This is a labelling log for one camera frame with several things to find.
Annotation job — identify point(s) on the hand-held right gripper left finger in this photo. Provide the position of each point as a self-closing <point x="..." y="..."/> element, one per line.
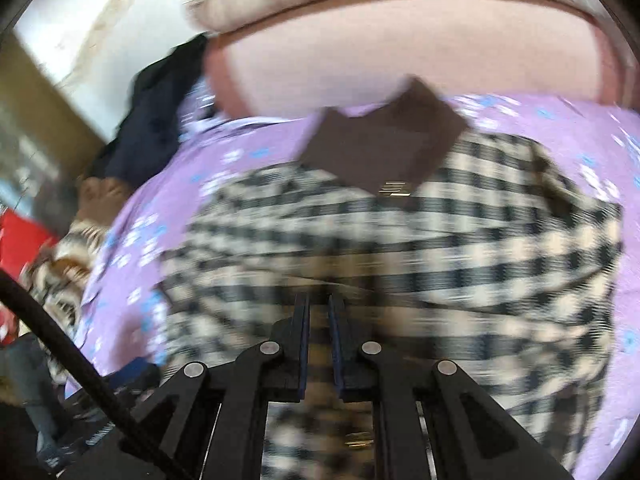
<point x="303" y="340"/>

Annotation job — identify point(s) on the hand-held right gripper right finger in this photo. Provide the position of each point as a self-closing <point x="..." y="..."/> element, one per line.
<point x="336" y="340"/>

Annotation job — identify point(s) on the black cream checkered coat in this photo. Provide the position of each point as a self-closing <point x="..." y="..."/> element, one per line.
<point x="400" y="250"/>

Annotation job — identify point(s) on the purple floral bed sheet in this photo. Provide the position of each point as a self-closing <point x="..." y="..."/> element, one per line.
<point x="165" y="195"/>

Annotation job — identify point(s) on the brown cloth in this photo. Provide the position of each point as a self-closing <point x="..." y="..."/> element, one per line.
<point x="105" y="195"/>

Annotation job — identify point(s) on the brown white patterned blanket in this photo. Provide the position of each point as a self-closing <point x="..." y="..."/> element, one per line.
<point x="65" y="265"/>

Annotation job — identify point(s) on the dark jacket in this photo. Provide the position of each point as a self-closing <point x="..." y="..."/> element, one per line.
<point x="155" y="125"/>

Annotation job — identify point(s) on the blue jeans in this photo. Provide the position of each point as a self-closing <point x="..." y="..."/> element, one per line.
<point x="30" y="380"/>

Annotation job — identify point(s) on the pink padded headboard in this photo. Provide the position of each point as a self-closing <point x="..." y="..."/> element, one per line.
<point x="400" y="50"/>

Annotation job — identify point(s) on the red object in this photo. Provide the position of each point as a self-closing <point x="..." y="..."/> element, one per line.
<point x="20" y="245"/>

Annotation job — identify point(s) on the wooden wardrobe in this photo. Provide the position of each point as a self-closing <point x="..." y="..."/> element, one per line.
<point x="40" y="110"/>

